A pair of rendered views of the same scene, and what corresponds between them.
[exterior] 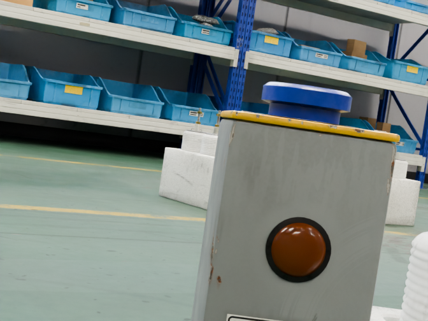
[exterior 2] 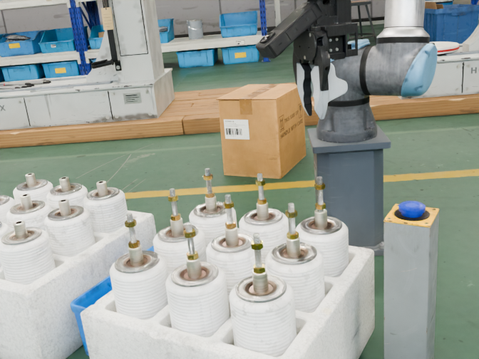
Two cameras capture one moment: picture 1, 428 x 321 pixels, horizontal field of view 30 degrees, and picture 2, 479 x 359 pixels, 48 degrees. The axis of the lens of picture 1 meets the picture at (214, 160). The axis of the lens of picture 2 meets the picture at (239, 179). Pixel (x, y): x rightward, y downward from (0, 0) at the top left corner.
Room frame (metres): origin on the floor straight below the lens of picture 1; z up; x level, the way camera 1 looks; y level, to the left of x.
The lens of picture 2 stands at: (1.14, 0.19, 0.67)
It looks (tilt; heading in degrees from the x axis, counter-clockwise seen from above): 19 degrees down; 215
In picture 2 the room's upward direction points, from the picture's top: 5 degrees counter-clockwise
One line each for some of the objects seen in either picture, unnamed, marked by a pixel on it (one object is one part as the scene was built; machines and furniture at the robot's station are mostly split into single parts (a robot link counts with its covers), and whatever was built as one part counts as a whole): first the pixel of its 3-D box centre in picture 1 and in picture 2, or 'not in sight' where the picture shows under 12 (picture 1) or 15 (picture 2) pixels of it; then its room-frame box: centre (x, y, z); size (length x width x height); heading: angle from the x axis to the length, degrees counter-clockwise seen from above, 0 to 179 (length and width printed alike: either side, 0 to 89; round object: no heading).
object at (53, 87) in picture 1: (60, 87); not in sight; (4.97, 1.01, 0.36); 0.50 x 0.38 x 0.21; 31
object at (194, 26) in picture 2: not in sight; (195, 29); (-3.27, -3.27, 0.35); 0.16 x 0.15 x 0.19; 121
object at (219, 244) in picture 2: not in sight; (232, 243); (0.45, -0.32, 0.25); 0.08 x 0.08 x 0.01
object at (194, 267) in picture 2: not in sight; (194, 267); (0.57, -0.31, 0.26); 0.02 x 0.02 x 0.03
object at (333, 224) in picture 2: not in sight; (321, 225); (0.33, -0.21, 0.25); 0.08 x 0.08 x 0.01
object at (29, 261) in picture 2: not in sight; (31, 277); (0.59, -0.73, 0.16); 0.10 x 0.10 x 0.18
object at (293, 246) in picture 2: not in sight; (293, 246); (0.45, -0.20, 0.26); 0.02 x 0.02 x 0.03
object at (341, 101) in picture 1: (304, 109); (411, 211); (0.36, -0.04, 0.32); 0.04 x 0.04 x 0.02
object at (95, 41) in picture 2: not in sight; (112, 35); (-2.90, -4.07, 0.36); 0.50 x 0.38 x 0.21; 30
